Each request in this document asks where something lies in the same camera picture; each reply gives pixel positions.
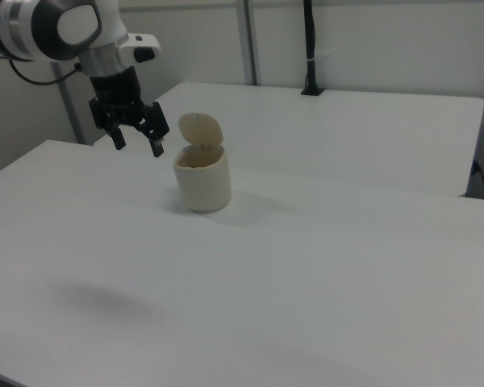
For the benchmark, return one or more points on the cream trash bin lid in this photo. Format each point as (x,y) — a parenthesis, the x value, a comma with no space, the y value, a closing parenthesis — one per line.
(199,128)

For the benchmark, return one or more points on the cream plastic trash bin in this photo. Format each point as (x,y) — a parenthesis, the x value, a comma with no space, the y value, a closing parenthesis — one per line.
(203,185)

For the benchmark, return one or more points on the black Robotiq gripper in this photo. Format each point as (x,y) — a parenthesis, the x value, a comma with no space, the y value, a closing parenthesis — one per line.
(115,88)

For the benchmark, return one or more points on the white side table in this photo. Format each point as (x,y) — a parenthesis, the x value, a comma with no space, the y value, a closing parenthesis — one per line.
(347,133)

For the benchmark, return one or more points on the black camera pole with base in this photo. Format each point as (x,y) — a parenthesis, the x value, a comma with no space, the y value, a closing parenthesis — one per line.
(310,36)

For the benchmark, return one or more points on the grey metal frame post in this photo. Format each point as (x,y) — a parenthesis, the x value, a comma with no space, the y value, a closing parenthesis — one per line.
(68,109)
(248,40)

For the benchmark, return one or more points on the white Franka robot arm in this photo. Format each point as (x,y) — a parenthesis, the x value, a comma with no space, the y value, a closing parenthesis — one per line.
(20,24)

